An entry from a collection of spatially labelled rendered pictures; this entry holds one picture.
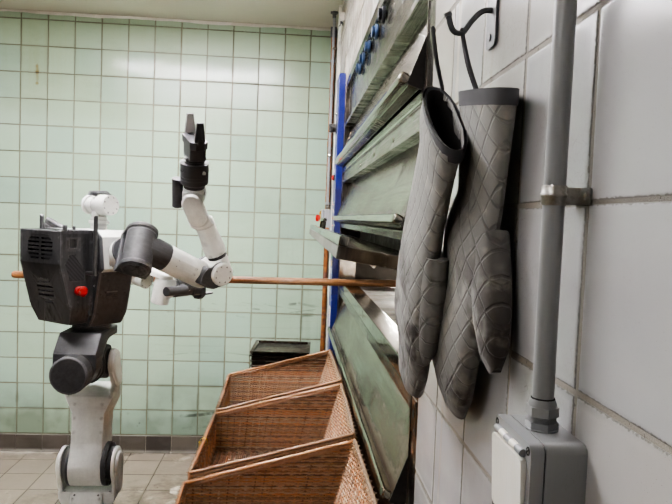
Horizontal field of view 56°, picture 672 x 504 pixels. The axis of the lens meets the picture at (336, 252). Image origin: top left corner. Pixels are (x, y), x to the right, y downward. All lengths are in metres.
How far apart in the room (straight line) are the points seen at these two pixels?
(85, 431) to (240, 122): 2.21
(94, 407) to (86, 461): 0.17
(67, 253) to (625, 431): 1.74
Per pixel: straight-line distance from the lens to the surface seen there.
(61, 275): 2.02
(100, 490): 2.37
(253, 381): 2.99
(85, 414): 2.28
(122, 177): 3.99
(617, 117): 0.51
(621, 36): 0.52
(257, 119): 3.90
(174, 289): 2.35
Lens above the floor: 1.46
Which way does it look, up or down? 3 degrees down
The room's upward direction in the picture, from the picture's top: 2 degrees clockwise
